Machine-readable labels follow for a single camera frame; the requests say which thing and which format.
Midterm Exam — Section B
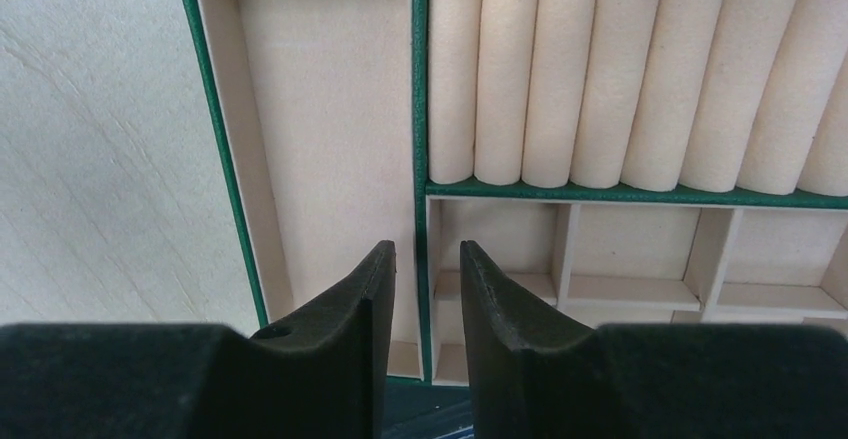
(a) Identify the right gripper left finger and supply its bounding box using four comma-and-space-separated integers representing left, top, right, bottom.
1, 240, 396, 438

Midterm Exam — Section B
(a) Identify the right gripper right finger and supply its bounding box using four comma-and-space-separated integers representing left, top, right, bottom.
459, 241, 847, 438

